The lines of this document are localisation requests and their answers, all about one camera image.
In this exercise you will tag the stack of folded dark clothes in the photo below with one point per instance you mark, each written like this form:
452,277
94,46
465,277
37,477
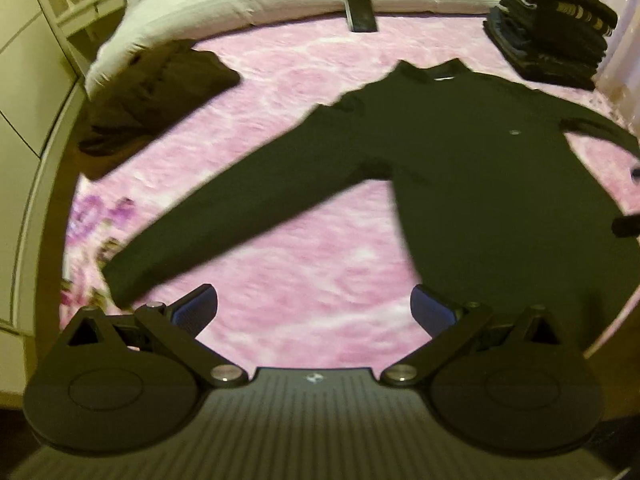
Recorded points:
550,35

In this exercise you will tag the pile of black clothes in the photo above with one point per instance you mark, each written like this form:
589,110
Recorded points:
150,95

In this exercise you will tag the cream wardrobe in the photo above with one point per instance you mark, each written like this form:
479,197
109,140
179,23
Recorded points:
25,85

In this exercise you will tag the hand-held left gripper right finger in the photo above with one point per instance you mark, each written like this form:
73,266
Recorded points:
429,310

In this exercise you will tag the black long-sleeve shirt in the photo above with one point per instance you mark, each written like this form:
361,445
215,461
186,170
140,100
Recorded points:
475,185

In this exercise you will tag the pink floral blanket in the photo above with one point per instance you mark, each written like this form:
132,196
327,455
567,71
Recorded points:
300,285

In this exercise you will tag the black phone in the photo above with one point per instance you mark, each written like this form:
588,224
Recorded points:
360,10

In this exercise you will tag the cream bedside table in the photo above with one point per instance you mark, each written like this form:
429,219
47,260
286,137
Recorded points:
75,15

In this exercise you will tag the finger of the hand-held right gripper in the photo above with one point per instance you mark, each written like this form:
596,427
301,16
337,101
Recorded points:
629,226
636,172

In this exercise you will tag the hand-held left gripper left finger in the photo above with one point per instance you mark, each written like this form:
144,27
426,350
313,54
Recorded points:
196,309

